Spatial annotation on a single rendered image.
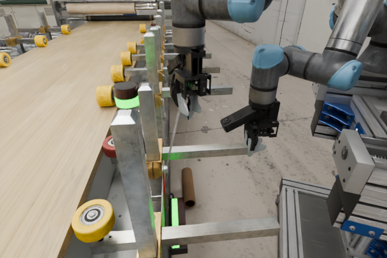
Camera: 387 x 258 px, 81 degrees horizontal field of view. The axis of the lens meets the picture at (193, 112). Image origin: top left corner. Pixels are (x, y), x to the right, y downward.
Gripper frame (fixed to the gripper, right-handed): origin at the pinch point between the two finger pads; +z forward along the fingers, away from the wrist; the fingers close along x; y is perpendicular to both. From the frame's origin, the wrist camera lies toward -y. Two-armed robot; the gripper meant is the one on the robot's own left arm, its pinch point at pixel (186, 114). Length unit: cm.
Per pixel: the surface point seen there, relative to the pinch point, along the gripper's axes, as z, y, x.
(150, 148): 7.7, 0.9, -11.7
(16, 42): 5, -159, -67
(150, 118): -2.2, 1.2, -10.9
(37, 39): 3, -151, -52
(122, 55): 2, -79, -4
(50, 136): 9.2, -20.6, -38.1
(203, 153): 14.4, 2.2, 4.5
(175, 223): 29.1, 11.4, -9.3
